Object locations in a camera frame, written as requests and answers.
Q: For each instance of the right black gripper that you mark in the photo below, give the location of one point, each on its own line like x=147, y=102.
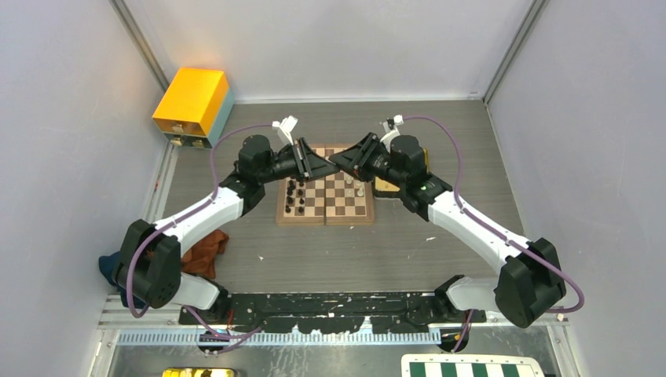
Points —
x=357, y=157

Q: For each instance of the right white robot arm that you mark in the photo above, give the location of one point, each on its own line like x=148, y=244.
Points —
x=529, y=281

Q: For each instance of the yellow teal drawer box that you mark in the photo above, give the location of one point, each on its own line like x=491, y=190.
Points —
x=195, y=107

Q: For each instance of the wooden chess board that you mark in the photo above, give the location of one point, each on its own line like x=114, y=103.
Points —
x=324, y=202

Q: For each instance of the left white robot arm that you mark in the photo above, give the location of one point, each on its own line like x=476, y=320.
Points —
x=149, y=265

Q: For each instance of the orange cloth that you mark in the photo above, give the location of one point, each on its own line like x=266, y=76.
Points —
x=200, y=258

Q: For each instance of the green white checkered board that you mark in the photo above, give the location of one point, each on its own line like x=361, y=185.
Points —
x=473, y=365

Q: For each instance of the gold tin front edge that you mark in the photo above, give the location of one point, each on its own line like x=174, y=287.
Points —
x=199, y=372

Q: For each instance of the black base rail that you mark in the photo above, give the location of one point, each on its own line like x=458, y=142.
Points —
x=334, y=313

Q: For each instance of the gold tin tray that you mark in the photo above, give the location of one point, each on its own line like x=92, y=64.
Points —
x=387, y=184

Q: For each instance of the dark blue cloth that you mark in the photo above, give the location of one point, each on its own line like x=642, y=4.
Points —
x=106, y=266

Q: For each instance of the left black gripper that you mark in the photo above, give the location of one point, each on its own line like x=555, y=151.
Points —
x=309, y=165

